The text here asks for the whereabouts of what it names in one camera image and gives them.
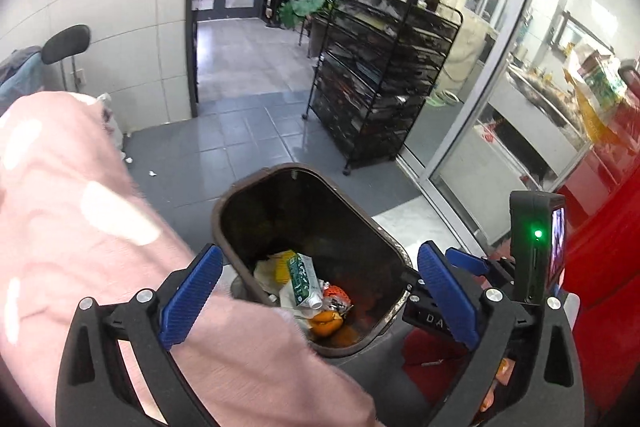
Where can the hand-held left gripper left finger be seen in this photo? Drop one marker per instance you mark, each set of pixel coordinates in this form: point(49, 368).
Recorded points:
point(192, 297)

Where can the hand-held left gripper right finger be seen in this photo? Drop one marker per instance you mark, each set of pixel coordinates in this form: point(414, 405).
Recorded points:
point(445, 297)

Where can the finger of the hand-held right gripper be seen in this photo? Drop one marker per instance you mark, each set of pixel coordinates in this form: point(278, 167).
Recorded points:
point(422, 314)
point(465, 259)

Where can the orange peel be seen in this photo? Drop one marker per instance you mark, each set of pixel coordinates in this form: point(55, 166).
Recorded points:
point(325, 324)

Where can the green white drink carton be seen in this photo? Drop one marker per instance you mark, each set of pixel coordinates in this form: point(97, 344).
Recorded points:
point(300, 279)

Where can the brown trash bin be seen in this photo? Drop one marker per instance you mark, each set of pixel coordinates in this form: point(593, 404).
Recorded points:
point(320, 217)

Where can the glass sliding door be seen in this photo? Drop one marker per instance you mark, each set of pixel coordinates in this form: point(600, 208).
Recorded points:
point(500, 107)

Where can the green white basin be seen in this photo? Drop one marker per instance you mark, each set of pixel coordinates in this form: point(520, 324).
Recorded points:
point(442, 99)

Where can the black chair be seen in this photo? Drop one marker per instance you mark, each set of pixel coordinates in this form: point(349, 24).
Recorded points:
point(65, 42)

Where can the green potted plant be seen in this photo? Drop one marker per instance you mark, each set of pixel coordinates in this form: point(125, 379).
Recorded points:
point(300, 7)

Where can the white wall socket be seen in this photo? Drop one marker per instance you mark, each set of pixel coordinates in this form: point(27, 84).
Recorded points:
point(80, 78)

